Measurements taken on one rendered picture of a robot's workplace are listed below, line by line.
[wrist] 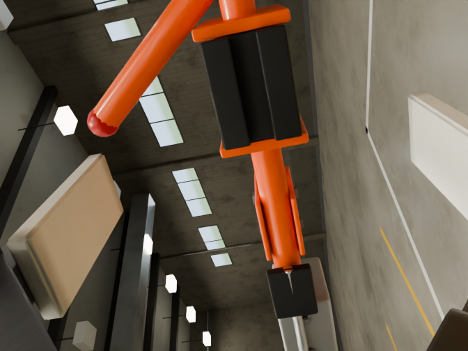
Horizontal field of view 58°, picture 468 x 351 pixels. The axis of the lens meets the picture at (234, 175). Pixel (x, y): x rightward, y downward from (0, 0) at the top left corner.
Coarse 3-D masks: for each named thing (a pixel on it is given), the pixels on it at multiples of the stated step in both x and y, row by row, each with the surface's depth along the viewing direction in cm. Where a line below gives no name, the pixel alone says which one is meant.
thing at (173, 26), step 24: (192, 0) 27; (168, 24) 28; (192, 24) 28; (144, 48) 29; (168, 48) 28; (120, 72) 30; (144, 72) 29; (120, 96) 30; (96, 120) 30; (120, 120) 31
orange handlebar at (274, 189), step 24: (240, 0) 25; (264, 168) 29; (288, 168) 35; (264, 192) 30; (288, 192) 31; (264, 216) 32; (288, 216) 31; (264, 240) 32; (288, 240) 32; (288, 264) 33
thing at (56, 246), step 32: (96, 160) 18; (64, 192) 15; (96, 192) 17; (32, 224) 13; (64, 224) 14; (96, 224) 16; (32, 256) 12; (64, 256) 14; (96, 256) 16; (32, 288) 13; (64, 288) 13
